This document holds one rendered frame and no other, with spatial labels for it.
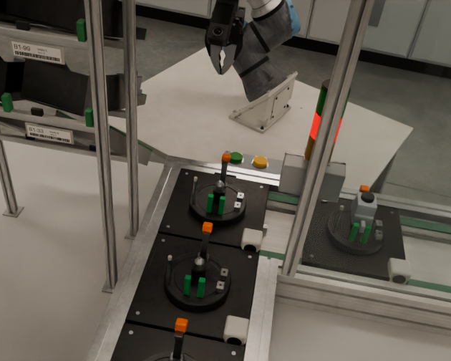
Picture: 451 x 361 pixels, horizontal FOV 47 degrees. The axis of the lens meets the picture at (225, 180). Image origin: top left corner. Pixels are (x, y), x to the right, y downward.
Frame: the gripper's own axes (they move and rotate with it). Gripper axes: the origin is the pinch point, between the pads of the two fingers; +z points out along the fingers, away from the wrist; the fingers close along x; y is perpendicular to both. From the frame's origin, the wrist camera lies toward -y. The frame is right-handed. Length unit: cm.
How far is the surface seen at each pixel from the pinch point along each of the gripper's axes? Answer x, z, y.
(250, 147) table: -9.6, 37.3, 22.0
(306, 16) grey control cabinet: -29, 95, 280
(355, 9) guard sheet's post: -23, -34, -36
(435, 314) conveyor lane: -58, 30, -37
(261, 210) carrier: -15.9, 26.1, -18.3
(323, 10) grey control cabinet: -40, 88, 279
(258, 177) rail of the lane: -13.8, 27.6, -4.0
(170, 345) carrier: -3, 26, -60
